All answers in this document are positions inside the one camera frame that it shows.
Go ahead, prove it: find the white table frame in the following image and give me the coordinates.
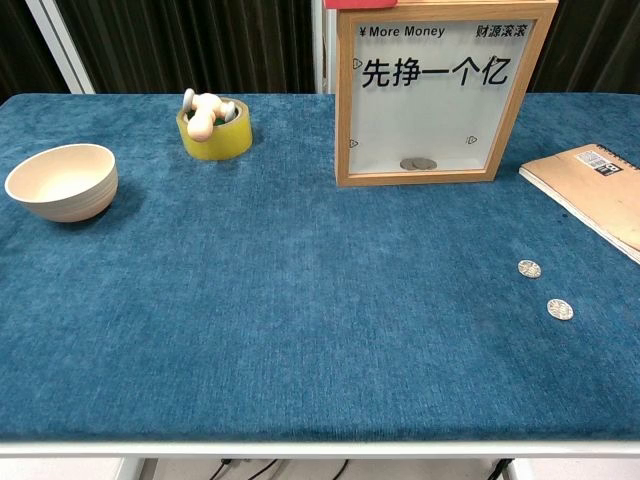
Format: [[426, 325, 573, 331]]
[[0, 439, 640, 480]]

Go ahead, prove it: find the yellow tape roll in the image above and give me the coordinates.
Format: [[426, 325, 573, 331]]
[[175, 97, 254, 162]]

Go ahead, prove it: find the white partition post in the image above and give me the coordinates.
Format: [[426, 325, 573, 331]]
[[310, 0, 337, 95], [24, 0, 96, 95]]

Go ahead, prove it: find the cream bowl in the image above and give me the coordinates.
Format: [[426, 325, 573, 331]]
[[4, 143, 120, 223]]

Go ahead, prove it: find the brown spiral notebook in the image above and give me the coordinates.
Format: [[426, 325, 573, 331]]
[[518, 143, 640, 265]]

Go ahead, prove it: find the wooden frame money box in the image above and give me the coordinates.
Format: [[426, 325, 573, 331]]
[[333, 2, 560, 188]]

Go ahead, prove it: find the blue fabric tablecloth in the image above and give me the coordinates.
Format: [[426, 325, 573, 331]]
[[0, 93, 640, 444]]

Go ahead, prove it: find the dark pleated curtain panel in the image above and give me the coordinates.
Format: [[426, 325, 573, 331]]
[[53, 0, 317, 95], [528, 0, 640, 95], [0, 0, 69, 101]]

